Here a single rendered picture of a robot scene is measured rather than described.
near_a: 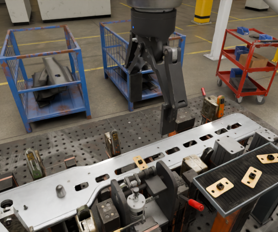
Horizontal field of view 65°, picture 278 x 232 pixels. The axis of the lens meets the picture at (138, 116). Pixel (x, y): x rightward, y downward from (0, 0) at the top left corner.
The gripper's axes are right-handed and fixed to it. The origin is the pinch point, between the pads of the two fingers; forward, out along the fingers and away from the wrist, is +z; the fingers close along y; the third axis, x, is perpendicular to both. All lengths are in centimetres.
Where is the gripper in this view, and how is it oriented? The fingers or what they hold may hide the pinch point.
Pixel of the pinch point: (150, 110)
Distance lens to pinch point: 47.5
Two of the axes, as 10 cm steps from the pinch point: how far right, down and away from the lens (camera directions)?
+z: 0.0, 8.1, 5.8
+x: -8.9, 2.7, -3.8
